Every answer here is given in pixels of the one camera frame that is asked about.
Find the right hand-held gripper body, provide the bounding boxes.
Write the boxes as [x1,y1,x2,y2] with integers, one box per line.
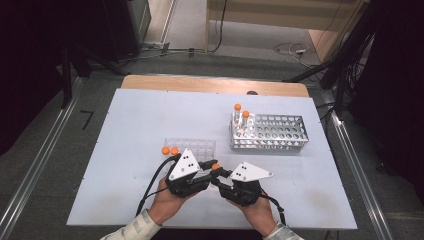
[218,161,274,207]

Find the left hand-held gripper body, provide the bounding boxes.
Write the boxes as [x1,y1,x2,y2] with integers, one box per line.
[165,147,212,199]

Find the clear acrylic tube rack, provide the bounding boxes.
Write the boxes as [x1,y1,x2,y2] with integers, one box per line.
[164,137,217,168]

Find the metal test tube rack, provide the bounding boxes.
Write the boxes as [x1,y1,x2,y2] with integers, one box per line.
[229,111,310,154]

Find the person's right hand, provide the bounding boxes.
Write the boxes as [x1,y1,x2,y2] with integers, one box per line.
[229,195,278,238]

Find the person's left hand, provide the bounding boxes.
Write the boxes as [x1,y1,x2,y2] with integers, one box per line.
[146,177,198,227]

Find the black metal stand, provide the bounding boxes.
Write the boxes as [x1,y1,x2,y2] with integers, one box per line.
[58,41,129,110]

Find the dark cabinet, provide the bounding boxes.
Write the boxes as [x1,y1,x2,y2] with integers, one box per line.
[99,0,152,63]

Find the beige wooden furniture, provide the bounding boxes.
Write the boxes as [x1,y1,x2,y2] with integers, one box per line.
[204,0,369,64]

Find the dark curtain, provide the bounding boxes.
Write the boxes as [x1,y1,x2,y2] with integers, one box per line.
[0,0,101,156]
[348,0,424,201]

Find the right hand-held gripper black cable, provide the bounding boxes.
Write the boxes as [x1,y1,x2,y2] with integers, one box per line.
[259,193,288,226]

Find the hand-held gripper black cable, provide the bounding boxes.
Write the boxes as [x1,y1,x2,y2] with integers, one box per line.
[259,193,288,226]
[135,154,178,218]

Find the left hand-held gripper black cable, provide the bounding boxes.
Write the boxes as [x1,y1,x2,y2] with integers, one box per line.
[135,154,178,218]

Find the metal floor rail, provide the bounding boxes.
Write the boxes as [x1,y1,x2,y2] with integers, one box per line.
[320,89,397,240]
[0,76,85,240]

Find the grey floor cables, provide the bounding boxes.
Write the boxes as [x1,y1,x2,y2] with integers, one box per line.
[121,40,209,65]

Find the black hanging cable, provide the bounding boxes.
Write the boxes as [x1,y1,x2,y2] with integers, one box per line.
[211,0,229,54]

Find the white coiled cable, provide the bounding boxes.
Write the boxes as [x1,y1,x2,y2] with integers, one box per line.
[272,41,314,68]

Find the black stand with cables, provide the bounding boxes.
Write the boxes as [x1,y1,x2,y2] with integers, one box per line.
[282,0,379,116]

